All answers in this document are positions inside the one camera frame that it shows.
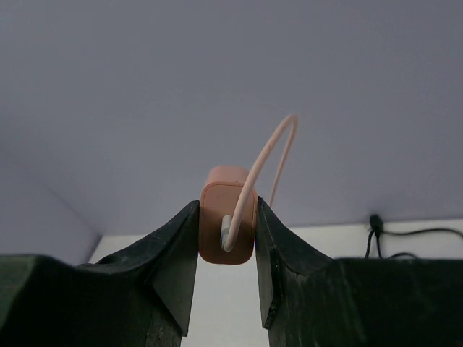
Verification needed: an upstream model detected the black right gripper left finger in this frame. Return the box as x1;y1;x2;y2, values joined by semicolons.
1;201;200;346

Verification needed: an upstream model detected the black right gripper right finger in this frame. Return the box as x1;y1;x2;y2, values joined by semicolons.
255;200;462;346

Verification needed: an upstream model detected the pink charging cable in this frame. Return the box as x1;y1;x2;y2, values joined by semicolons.
221;114;300;252

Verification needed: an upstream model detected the pink charger plug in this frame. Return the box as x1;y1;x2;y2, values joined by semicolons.
198;166;258;265

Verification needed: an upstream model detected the black power strip cord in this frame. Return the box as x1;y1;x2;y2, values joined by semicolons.
363;213;463;260

